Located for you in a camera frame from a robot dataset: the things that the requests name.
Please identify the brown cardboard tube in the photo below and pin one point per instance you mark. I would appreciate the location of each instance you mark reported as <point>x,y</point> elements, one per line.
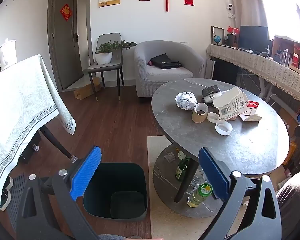
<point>198,117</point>

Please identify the picture frame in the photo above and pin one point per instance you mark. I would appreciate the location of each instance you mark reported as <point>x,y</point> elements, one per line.
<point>216,31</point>

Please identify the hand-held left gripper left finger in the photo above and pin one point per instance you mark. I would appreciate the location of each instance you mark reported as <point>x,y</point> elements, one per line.
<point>86,170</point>

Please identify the red door decoration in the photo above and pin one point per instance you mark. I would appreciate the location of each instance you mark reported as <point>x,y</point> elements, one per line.
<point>65,12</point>

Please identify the dark brown box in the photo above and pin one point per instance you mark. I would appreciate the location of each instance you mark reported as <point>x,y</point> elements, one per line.
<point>232,40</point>

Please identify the table with white tablecloth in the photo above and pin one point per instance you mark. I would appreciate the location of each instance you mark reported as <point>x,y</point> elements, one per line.
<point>20,105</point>

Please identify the flat cardboard box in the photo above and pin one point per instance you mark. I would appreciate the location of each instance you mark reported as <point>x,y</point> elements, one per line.
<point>86,91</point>

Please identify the small white plastic lid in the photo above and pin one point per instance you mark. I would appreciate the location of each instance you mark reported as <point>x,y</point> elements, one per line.
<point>213,117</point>

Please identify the white paper ball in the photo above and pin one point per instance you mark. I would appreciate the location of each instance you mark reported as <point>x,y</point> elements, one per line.
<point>185,100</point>

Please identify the green glass bottle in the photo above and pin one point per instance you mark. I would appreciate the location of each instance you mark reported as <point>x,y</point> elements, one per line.
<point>181,171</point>

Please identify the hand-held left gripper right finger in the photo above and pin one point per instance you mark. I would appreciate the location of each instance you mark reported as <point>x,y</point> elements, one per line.
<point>213,172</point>

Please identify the small red flags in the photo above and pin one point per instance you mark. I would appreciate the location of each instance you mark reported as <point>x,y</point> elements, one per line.
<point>233,29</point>

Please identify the grey armchair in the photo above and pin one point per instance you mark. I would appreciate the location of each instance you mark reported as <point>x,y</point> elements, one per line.
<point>165,80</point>

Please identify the torn red and white carton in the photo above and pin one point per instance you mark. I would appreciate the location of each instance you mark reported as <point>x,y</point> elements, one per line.
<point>253,105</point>

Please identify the clear plastic bottle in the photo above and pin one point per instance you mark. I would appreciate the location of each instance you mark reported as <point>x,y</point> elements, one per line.
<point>197,177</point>

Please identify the dark ribbed floor mat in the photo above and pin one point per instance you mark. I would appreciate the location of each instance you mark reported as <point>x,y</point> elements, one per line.
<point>15,200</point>

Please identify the white jug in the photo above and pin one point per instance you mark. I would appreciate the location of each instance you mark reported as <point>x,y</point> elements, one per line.
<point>7,55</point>

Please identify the pink cloth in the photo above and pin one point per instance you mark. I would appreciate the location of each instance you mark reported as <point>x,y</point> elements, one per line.
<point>149,63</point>

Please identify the dark green trash bin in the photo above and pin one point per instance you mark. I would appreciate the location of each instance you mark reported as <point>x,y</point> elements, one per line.
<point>130,180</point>

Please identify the small blue globe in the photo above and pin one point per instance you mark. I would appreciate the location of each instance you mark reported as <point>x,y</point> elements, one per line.
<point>217,39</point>

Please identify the round grey marble table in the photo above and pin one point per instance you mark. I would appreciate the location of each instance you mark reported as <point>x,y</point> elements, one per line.
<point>240,150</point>

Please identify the grey dining chair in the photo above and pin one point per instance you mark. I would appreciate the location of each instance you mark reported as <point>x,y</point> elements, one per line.
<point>110,66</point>

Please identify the black handbag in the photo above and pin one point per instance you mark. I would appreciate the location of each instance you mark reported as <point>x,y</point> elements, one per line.
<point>165,62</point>

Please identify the person's leg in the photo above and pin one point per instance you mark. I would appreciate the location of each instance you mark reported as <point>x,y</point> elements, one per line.
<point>295,200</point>

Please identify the black monitor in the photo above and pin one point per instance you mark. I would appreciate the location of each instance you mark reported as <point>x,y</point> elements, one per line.
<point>253,38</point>

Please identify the torn white cardboard box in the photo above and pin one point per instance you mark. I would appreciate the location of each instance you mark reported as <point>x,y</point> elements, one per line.
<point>232,107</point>

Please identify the plastic bottle with green cap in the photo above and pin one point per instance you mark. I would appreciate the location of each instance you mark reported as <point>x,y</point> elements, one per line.
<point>201,192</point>

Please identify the white security camera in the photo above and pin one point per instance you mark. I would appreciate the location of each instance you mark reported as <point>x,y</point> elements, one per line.
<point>230,7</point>

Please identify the grey door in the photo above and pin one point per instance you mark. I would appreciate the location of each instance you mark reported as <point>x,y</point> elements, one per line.
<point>67,50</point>

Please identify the white tape roll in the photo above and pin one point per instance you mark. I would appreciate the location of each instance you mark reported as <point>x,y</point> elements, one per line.
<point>223,128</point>

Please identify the beige fringed desk cloth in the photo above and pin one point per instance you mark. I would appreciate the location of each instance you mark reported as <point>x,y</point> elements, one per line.
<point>260,65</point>

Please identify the potted plant in white pot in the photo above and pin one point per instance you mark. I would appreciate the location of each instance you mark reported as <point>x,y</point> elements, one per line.
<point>103,57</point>

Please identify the black and white tissue pack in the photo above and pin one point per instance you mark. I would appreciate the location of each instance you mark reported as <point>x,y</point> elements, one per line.
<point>211,92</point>

